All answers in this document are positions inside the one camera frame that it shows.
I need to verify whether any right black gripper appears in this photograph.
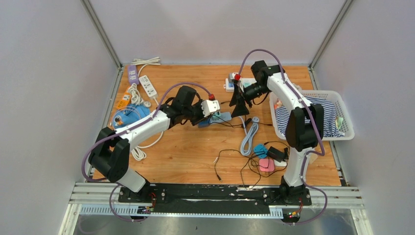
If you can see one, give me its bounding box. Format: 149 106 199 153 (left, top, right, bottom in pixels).
230 82 271 118

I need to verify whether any white power strip blue USB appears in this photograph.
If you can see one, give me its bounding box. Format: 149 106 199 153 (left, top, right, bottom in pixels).
224 78 256 93

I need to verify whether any light blue power strip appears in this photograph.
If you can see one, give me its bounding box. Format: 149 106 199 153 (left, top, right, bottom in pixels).
198 112 232 128

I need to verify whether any light blue cable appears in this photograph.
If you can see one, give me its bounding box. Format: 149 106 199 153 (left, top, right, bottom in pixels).
239 116 260 157

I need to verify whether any black charger with cable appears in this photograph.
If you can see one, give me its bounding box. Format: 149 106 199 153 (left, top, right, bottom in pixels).
214 147 289 189

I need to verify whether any wooden cube adapter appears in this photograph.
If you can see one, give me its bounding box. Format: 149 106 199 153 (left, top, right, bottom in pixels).
308 153 318 165

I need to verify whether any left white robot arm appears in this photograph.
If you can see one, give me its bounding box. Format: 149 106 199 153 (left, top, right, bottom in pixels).
86 83 210 202

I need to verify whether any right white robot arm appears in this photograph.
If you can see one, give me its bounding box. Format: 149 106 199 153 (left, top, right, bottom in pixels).
228 61 324 205

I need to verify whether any floral orange cloth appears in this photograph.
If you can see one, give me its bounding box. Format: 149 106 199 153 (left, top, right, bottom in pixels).
274 99 283 110

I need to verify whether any small blue charger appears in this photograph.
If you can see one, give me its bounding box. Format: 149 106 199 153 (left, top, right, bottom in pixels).
254 144 268 159

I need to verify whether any pink square charger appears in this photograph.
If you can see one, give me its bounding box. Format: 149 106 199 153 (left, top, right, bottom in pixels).
258 158 275 172

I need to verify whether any white square charger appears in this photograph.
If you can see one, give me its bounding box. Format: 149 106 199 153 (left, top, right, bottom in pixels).
274 160 287 167

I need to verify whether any orange power strip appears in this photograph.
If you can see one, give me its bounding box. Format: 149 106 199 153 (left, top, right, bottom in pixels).
116 91 132 110

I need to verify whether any purple power strip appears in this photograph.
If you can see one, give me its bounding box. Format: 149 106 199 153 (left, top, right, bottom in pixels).
127 65 139 85

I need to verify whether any striped blue white cloth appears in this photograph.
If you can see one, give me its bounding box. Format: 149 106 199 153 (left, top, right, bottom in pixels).
275 96 345 138

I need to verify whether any white plastic basket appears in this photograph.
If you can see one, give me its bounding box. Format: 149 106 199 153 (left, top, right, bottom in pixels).
269 90 355 141

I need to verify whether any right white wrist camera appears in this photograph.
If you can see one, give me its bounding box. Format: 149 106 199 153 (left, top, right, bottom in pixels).
225 72 240 91

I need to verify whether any white power strip with cord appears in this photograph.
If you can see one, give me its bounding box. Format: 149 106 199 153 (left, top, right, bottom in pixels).
138 75 158 99

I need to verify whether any black mounting rail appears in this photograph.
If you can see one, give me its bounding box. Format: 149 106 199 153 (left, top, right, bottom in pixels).
118 184 312 214

